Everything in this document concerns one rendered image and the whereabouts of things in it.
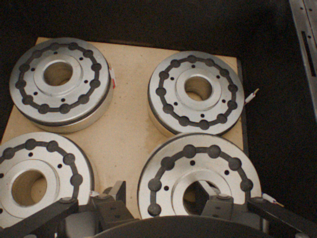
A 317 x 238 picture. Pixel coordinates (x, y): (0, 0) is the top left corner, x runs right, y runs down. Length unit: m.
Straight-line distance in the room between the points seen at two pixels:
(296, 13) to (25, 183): 0.29
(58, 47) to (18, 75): 0.05
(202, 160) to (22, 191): 0.16
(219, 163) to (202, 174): 0.02
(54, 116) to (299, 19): 0.24
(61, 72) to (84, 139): 0.08
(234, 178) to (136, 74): 0.16
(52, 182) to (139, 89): 0.14
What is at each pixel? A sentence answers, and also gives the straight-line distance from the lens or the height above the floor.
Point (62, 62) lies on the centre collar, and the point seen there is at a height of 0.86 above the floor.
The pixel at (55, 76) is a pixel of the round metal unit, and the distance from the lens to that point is 0.27.
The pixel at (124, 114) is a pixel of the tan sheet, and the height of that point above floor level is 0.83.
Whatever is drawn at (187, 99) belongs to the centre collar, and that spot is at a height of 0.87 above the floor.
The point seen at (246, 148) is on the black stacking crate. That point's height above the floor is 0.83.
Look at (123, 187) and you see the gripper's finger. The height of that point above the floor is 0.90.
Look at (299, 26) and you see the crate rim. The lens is 0.23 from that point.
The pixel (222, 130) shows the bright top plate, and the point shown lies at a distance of 0.22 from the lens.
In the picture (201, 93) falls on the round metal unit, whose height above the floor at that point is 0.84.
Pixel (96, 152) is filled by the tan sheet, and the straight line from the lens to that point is 0.24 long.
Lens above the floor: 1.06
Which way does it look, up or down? 68 degrees down
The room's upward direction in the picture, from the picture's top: 12 degrees clockwise
